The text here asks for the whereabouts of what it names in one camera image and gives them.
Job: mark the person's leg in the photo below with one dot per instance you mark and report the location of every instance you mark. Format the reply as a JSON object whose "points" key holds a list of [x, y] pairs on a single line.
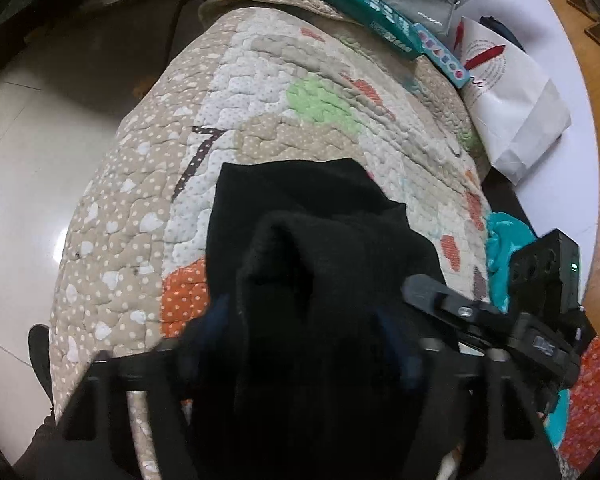
{"points": [[35, 450]]}

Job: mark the teal box with shapes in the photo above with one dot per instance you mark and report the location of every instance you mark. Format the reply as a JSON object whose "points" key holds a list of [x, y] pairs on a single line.
{"points": [[442, 57]]}

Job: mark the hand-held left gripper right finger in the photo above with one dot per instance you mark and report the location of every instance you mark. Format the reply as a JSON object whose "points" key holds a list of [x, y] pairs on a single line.
{"points": [[392, 340]]}

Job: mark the green paper ream pack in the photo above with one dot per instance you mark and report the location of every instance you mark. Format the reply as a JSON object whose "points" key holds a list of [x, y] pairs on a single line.
{"points": [[350, 5]]}

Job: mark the white paper bag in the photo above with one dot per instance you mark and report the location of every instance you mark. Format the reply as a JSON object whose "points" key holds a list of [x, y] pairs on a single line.
{"points": [[515, 105]]}

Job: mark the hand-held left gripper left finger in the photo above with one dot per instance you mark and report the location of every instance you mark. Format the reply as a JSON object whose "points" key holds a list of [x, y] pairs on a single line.
{"points": [[211, 325]]}

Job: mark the black pants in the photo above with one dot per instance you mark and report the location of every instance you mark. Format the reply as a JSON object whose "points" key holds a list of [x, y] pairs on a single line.
{"points": [[305, 270]]}

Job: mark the beige patchwork quilt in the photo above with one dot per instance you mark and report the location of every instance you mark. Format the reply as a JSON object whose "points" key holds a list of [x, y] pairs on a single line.
{"points": [[280, 85]]}

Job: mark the teal star fleece blanket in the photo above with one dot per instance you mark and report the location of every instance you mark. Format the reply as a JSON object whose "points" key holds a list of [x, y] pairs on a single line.
{"points": [[505, 245]]}

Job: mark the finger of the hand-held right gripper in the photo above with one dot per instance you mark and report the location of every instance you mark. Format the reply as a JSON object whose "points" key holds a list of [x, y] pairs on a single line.
{"points": [[455, 307]]}

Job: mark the person's black shoe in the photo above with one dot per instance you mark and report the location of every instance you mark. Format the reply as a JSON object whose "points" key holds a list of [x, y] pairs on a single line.
{"points": [[40, 355]]}

